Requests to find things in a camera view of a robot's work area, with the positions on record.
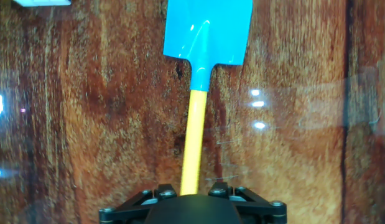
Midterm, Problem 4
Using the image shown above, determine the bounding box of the blue toy shovel yellow shaft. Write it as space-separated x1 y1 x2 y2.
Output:
163 0 254 196

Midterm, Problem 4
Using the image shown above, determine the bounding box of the Rubik's cube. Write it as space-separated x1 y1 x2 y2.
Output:
13 0 72 7

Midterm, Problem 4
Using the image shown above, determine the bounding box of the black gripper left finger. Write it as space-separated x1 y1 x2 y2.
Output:
98 183 178 224

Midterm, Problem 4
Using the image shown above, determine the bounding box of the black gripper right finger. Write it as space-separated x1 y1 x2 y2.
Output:
207 182 288 224

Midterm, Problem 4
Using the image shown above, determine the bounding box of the glossy wood grain mat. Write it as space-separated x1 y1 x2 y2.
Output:
0 0 385 224

